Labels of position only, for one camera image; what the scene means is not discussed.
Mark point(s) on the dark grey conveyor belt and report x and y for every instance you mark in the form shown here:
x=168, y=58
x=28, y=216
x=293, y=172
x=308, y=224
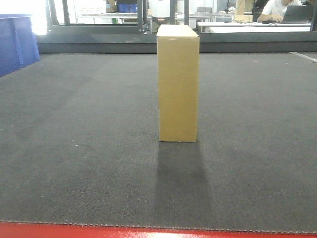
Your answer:
x=79, y=137

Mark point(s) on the blue plastic bin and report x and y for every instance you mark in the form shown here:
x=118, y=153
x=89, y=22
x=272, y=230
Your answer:
x=18, y=44

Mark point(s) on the red conveyor edge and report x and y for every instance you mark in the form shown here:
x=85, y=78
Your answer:
x=34, y=230

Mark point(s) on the tall brown cardboard box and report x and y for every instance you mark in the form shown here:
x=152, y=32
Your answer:
x=178, y=79

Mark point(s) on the black metal frame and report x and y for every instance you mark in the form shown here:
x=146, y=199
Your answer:
x=138, y=27

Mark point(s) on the person in white shirt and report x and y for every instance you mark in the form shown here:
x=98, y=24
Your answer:
x=275, y=10

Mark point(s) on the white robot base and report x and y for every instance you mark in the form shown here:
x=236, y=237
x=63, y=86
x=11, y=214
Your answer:
x=161, y=13

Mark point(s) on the white work table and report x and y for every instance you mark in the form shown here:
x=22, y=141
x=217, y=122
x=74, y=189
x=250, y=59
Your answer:
x=251, y=27

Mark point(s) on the black laptop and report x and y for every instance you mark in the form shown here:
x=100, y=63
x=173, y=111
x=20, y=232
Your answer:
x=298, y=14

